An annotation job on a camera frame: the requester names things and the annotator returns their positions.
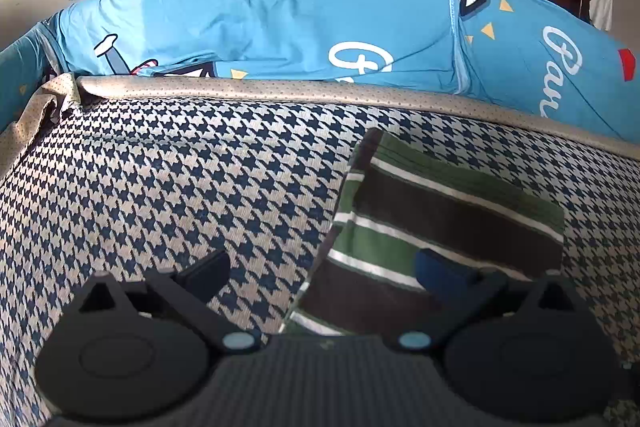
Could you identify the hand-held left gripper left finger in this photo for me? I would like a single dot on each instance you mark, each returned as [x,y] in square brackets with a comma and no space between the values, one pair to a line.
[212,271]

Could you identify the white cloth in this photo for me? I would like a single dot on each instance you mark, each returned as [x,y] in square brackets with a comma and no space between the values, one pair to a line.
[601,7]

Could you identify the green brown striped T-shirt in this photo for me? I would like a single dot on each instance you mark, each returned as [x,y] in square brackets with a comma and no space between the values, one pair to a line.
[425,212]

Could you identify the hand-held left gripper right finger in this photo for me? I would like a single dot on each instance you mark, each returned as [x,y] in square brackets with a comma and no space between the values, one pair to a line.
[442,274]

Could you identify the houndstooth woven bed mat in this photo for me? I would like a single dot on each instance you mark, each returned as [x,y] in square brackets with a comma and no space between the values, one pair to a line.
[175,182]

